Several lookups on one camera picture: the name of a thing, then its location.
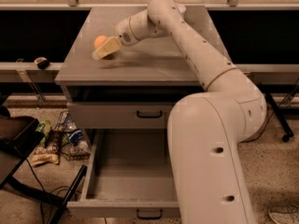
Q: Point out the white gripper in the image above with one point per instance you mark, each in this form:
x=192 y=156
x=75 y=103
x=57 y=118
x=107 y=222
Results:
x=123 y=34

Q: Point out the orange fruit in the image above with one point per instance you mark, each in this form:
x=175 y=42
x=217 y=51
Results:
x=99 y=41

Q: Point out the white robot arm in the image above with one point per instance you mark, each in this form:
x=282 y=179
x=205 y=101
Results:
x=203 y=129

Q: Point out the grey drawer cabinet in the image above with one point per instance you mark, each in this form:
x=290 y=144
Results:
x=153 y=71

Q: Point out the open grey lower drawer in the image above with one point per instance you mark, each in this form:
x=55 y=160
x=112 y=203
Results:
x=128 y=175

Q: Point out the black yellow tape measure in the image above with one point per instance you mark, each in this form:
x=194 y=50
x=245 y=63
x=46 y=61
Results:
x=42 y=62

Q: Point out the white ceramic bowl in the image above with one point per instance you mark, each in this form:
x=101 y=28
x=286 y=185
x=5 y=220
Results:
x=181 y=8

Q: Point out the green snack bag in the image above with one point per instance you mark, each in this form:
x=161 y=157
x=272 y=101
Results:
x=44 y=127

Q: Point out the snack bag on floor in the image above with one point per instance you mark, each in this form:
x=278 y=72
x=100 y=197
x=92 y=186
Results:
x=44 y=155

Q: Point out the white shoe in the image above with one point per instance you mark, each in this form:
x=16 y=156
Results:
x=284 y=217

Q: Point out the wire basket with items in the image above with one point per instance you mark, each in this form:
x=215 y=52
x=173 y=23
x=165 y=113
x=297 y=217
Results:
x=74 y=146

